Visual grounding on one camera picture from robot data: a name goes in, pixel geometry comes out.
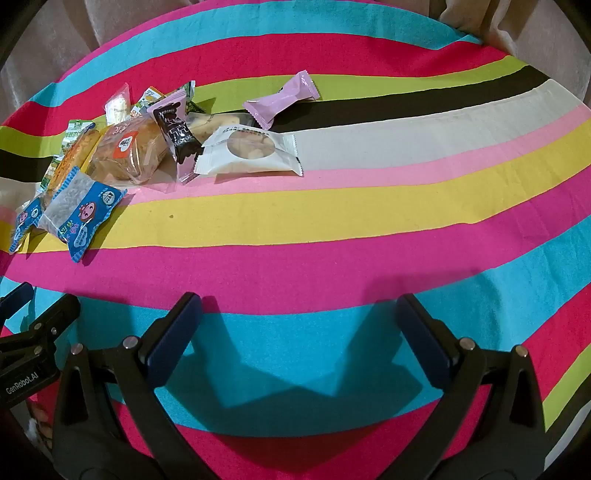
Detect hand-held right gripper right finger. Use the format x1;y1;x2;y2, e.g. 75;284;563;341
388;294;552;480

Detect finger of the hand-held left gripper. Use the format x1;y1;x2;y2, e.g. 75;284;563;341
0;282;35;320
0;294;82;357

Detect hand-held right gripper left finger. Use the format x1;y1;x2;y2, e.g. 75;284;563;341
52;292;218;480

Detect white green leaf snack packet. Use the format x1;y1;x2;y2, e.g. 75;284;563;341
41;157;65;192
62;119;98;153

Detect striped cake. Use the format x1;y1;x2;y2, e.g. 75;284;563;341
85;115;178;192

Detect clear packet with white cookie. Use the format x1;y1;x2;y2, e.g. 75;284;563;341
104;83;131;125

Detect pink candy-shaped snack packet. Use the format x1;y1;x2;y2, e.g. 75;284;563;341
243;70;321;130

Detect person's left hand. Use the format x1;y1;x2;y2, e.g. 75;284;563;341
25;399;52;446

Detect blue packet with clear window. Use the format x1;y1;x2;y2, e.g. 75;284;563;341
9;194;47;254
38;168;128;264

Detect orange cracker packet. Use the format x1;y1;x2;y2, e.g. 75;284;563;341
44;128;101;197

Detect striped colourful tablecloth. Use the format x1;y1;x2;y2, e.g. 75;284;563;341
0;0;591;480

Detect white packet with round window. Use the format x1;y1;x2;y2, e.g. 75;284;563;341
194;127;304;177

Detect black and pink snack packet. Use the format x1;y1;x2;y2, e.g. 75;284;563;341
151;90;204;184

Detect clear packet with pale pastry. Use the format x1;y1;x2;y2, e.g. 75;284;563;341
185;111;256;145

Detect white green orange snack packet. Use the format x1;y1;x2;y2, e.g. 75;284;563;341
130;86;165;117

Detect dark green snack packet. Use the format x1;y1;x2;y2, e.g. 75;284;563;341
178;80;197;114

